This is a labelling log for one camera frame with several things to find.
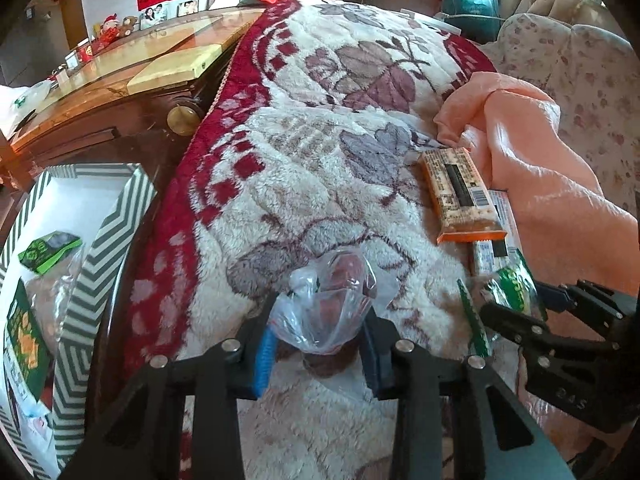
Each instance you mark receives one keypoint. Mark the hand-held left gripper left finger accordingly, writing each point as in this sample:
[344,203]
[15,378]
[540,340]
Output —
[264,357]

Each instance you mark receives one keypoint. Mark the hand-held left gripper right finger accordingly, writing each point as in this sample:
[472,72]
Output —
[375,362]

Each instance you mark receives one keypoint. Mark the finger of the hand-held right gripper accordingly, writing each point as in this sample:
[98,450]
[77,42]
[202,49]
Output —
[515,322]
[557,300]

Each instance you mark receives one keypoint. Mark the green white clear packet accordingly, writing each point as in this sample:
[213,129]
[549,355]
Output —
[515,285]

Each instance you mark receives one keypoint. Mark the clear plastic bag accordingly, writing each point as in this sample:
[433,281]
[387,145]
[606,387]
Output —
[330,300]

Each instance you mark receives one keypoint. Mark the green white striped box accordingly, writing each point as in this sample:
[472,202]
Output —
[120,240]

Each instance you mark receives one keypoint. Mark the green cracker packet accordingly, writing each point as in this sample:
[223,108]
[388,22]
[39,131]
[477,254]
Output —
[25,340]

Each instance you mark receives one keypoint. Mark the small green candy packet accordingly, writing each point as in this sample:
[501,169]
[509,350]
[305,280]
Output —
[47,252]

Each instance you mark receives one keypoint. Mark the white pink snack packet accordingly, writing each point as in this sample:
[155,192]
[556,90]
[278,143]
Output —
[30,432]

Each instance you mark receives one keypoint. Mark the clear bag of brown snacks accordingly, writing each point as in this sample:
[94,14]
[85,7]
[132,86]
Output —
[65,290]

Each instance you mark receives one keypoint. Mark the white biscuit packet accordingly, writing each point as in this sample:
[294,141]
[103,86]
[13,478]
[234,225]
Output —
[492,255]

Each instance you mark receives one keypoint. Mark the peach cloth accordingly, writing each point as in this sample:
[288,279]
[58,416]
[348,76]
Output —
[550,185]

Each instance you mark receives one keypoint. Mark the orange biscuit packet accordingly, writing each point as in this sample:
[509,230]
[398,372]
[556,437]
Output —
[460,195]

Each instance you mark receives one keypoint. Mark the red white floral blanket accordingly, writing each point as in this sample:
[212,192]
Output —
[310,170]

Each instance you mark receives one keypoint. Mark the blue white snack packet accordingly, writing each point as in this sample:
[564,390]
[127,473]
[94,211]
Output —
[37,410]

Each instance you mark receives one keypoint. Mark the round brass table knob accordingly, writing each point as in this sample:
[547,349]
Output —
[183,118]

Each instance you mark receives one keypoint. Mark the yellow flat box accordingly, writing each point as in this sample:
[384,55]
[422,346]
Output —
[175,67]

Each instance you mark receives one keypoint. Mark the wooden glass-top table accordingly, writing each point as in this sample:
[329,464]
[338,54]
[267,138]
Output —
[115,85]

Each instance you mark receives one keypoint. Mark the small glass jar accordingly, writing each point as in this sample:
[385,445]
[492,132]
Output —
[62,76]

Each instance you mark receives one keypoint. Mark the white plastic bag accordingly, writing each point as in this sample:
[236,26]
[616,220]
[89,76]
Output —
[20,105]

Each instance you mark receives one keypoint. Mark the small red box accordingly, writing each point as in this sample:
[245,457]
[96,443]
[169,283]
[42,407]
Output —
[85,52]

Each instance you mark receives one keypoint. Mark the plush toys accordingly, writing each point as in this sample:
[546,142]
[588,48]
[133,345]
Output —
[115,27]

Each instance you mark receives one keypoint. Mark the small photo frame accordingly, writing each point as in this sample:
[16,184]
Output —
[188,7]

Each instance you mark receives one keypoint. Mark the couple photo frame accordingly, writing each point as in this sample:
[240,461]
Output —
[153,16]

